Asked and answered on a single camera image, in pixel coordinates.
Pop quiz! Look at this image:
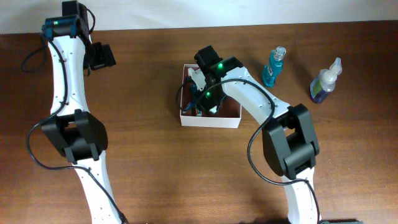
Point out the blue white toothbrush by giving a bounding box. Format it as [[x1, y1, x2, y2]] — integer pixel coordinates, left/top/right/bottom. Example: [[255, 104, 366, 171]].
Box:
[[183, 84, 197, 114]]

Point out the blue mouthwash bottle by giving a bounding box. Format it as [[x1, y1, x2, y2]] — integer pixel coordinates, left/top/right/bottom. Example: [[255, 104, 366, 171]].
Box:
[[262, 46, 287, 88]]

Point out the clear purple foam soap bottle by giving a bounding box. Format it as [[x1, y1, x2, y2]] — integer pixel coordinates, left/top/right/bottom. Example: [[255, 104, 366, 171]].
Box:
[[310, 57, 343, 103]]

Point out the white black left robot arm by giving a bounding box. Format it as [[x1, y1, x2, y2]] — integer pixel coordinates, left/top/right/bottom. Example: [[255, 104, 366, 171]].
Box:
[[40, 1, 127, 223]]

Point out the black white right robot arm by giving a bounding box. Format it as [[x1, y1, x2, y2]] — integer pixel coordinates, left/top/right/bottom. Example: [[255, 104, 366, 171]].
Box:
[[189, 45, 322, 223]]

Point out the white cardboard box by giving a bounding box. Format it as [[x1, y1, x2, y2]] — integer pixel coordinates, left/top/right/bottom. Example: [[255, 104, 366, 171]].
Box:
[[177, 64, 242, 128]]

